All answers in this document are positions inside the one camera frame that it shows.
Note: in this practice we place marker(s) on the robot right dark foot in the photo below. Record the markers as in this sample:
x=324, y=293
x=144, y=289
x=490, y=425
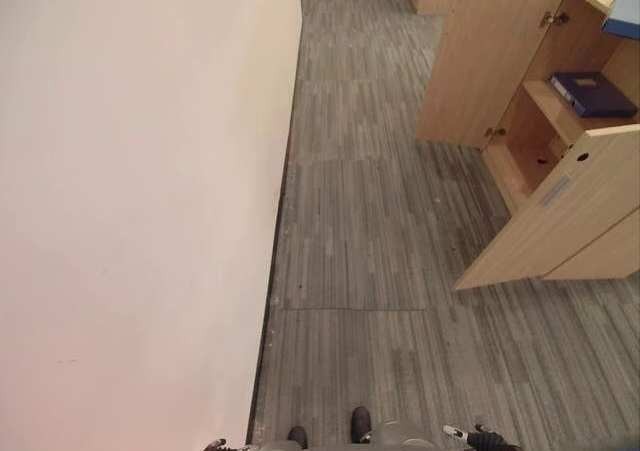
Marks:
x=360, y=423

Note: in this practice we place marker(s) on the wood cabinet door with lock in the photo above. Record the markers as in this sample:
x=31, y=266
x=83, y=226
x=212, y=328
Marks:
x=480, y=66

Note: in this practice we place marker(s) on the light blue folder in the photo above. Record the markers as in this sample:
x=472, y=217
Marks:
x=624, y=13

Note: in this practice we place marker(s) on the dark blue folder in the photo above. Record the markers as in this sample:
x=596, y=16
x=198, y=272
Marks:
x=592, y=93

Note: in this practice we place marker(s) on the metal door hinge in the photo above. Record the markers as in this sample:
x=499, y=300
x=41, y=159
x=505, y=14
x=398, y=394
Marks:
x=553, y=19
x=495, y=132

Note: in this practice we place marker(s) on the dark wall baseboard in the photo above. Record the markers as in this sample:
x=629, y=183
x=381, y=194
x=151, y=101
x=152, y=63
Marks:
x=280, y=211

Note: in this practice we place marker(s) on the robot dark foot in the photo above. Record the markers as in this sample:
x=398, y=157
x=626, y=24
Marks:
x=360, y=423
x=298, y=436

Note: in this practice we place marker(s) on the wood cabinet shelf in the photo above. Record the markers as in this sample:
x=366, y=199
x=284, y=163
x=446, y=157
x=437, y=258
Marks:
x=552, y=106

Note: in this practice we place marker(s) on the robot left dark foot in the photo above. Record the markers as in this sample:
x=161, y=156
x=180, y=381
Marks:
x=298, y=436

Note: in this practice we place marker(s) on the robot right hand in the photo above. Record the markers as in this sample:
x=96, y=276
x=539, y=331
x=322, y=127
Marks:
x=485, y=441

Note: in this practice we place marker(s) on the robot silver body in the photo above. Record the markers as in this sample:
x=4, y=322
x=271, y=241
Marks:
x=400, y=438

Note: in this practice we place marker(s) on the light wood office cabinet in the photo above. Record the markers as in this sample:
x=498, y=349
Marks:
x=585, y=56

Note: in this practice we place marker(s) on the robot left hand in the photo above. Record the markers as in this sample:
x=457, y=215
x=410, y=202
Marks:
x=216, y=445

